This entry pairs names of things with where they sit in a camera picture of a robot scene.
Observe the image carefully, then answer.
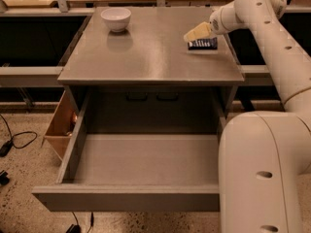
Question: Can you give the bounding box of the black floor cable left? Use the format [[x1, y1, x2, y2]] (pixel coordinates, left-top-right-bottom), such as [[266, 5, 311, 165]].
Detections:
[[0, 114, 39, 158]]

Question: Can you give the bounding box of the open grey top drawer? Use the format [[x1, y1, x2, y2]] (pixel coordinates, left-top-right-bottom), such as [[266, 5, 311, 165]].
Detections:
[[32, 90, 222, 212]]

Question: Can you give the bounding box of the brown cardboard box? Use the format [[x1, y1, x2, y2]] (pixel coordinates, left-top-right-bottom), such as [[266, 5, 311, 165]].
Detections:
[[44, 91, 77, 159]]

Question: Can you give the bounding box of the grey metal cabinet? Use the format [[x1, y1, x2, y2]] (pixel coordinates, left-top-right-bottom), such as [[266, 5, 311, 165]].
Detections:
[[58, 7, 243, 134]]

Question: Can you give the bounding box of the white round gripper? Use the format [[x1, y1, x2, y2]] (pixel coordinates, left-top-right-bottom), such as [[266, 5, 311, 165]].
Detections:
[[184, 2, 247, 43]]

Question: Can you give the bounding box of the white ceramic bowl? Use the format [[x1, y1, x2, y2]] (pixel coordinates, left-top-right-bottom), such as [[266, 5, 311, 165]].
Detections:
[[100, 7, 131, 32]]

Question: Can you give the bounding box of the black cable under drawer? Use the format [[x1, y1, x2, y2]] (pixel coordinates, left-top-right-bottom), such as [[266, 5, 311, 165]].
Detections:
[[65, 211, 95, 233]]

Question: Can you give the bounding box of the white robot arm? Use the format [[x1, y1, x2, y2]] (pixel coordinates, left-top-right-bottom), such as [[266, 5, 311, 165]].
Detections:
[[184, 0, 311, 233]]

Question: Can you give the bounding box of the black plug at edge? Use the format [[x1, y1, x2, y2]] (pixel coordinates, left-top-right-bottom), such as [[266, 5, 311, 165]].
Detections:
[[0, 170, 10, 185]]

